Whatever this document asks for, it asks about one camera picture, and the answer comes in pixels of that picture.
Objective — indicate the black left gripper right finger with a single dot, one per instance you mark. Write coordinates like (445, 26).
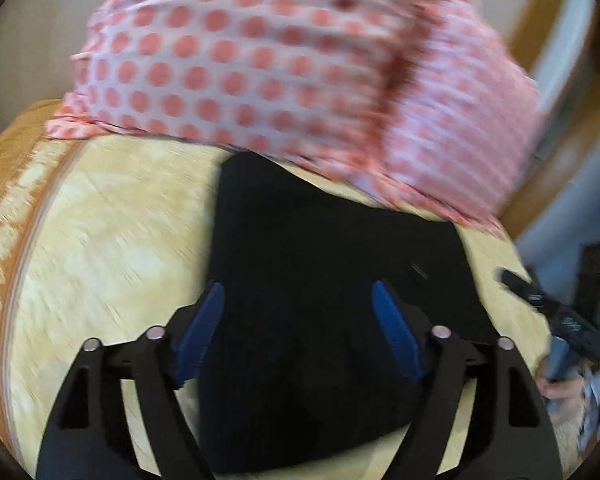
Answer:
(477, 414)

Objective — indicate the black pants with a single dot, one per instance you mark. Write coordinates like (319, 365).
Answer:
(299, 369)

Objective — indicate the upper pink polka dot pillow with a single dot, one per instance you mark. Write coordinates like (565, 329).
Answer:
(306, 78)

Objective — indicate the cream patterned bedspread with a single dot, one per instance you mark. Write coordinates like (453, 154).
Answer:
(108, 236)

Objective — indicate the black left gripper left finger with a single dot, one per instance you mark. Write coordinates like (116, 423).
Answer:
(116, 415)

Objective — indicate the pink polka dot pillow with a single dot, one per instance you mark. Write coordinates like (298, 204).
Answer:
(461, 125)
(306, 78)

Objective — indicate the wooden headboard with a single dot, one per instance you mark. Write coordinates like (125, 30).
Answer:
(558, 41)

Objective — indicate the right hand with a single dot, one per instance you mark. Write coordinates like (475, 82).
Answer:
(565, 398)

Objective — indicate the lower pink polka dot pillow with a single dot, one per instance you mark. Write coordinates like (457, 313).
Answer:
(461, 125)

